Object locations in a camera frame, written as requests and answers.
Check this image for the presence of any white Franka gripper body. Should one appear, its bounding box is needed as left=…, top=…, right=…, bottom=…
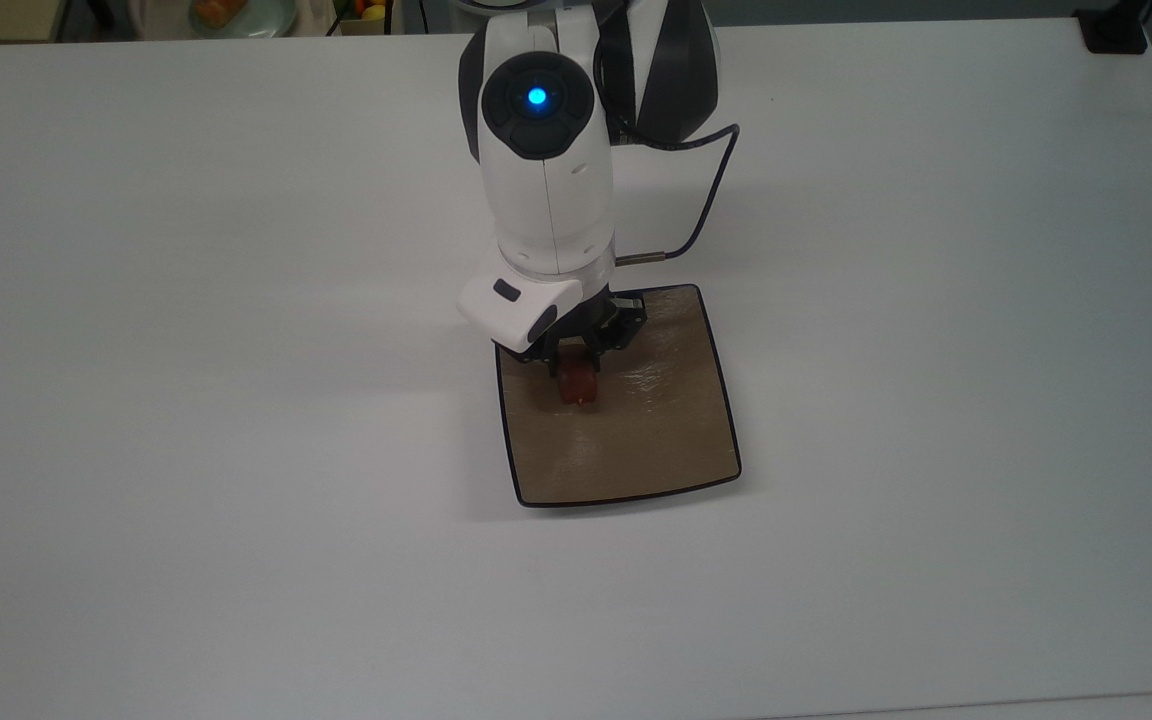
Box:
left=455, top=274, right=650, bottom=367

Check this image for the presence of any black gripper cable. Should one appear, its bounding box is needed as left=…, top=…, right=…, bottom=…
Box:
left=598, top=40, right=743, bottom=267

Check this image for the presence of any black table clamp mount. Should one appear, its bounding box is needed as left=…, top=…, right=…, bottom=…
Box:
left=1073, top=0, right=1152, bottom=55

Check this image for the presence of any orange food piece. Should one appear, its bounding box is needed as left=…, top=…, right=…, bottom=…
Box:
left=190, top=0, right=249, bottom=30

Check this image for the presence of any small dark brown round food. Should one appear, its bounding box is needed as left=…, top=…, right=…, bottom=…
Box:
left=560, top=362, right=600, bottom=408

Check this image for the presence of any box of colourful fruit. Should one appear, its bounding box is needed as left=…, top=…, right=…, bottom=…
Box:
left=328, top=0, right=395, bottom=37

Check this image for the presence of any square brown ceramic plate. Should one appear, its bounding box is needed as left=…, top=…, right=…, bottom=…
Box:
left=495, top=283, right=743, bottom=509

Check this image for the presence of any round pale green plate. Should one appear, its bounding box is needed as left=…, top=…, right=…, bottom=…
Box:
left=128, top=0, right=299, bottom=40

